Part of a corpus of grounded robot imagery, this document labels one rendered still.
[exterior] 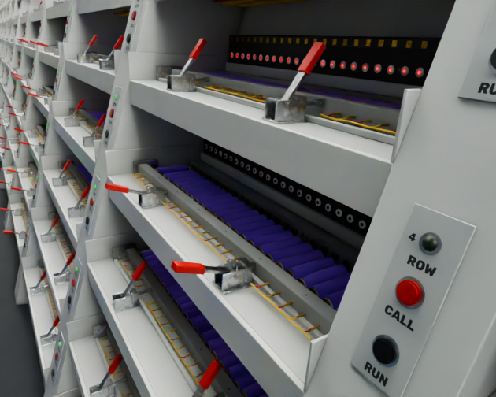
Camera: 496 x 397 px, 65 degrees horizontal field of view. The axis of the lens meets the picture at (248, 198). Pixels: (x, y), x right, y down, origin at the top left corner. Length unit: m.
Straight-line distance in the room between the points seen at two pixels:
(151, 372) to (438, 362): 0.44
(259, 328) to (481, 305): 0.21
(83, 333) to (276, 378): 0.67
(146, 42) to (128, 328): 0.52
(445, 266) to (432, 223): 0.03
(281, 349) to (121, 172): 0.55
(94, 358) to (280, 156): 0.67
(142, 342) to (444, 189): 0.52
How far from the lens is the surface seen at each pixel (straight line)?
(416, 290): 0.27
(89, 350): 0.96
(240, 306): 0.43
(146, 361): 0.64
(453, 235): 0.26
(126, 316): 0.72
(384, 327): 0.29
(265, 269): 0.45
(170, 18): 0.83
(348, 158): 0.32
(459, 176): 0.27
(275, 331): 0.40
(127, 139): 0.82
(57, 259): 1.31
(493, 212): 0.26
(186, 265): 0.41
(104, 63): 1.04
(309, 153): 0.35
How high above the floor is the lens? 0.92
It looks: 11 degrees down
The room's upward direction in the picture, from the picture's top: 17 degrees clockwise
